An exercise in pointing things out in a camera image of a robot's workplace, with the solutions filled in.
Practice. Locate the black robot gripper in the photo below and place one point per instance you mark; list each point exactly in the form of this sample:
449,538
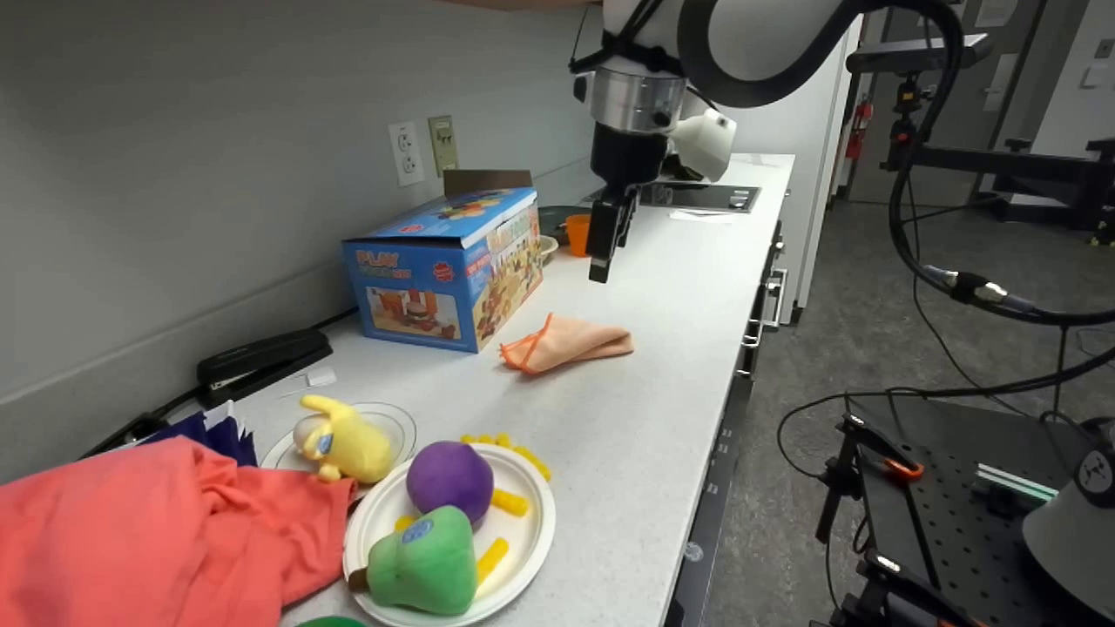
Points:
633,141

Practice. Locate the orange microfibre towel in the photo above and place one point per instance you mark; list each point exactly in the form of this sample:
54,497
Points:
577,347

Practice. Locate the orange plastic cup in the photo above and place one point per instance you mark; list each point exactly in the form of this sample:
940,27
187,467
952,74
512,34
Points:
577,234

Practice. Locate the beige shallow bowl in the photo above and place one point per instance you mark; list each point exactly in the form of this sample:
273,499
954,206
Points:
549,247

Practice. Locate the blue play food box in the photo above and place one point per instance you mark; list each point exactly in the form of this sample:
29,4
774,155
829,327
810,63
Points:
439,275

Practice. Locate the yellow crinkle toy fries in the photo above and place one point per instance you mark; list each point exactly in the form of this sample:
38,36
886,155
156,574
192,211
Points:
523,456

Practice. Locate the red fire extinguisher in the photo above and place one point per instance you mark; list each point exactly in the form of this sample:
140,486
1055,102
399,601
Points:
860,128

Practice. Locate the yellow toy fry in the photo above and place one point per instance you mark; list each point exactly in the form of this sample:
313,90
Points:
493,560
509,502

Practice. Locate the small white plate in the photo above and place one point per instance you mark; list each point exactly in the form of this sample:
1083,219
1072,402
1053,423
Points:
396,423

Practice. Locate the purple plush ball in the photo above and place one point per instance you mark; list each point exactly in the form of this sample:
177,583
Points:
449,479

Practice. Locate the white paper plate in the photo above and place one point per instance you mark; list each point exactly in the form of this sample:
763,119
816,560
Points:
523,545

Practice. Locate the small white paper tag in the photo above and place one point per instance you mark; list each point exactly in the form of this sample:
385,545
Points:
322,377

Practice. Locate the yellow plush toy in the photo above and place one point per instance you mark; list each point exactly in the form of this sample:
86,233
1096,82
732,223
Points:
354,448

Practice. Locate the black clamp stand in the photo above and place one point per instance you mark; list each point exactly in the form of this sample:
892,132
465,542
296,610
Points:
857,464

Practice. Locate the black stapler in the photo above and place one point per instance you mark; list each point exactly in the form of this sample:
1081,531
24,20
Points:
261,359

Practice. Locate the green plush pear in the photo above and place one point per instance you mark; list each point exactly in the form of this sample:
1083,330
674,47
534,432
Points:
423,569

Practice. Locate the navy blue cloth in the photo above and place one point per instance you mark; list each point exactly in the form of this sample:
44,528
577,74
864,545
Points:
219,432

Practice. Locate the black perforated table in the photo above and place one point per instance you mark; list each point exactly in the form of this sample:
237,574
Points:
961,545

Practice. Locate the green white bar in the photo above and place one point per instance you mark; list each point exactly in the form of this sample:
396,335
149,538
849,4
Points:
1014,484

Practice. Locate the grey rounded device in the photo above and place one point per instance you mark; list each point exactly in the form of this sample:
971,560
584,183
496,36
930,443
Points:
1075,545

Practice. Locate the red crumpled cloth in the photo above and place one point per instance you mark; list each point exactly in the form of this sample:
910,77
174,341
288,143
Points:
140,545

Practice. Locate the beige wall switch plate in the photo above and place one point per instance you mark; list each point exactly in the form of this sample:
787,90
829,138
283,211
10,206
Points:
443,143

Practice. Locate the white wall outlet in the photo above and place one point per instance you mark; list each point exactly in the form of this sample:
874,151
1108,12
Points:
408,151

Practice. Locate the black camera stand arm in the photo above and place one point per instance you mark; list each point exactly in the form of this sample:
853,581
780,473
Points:
1023,176

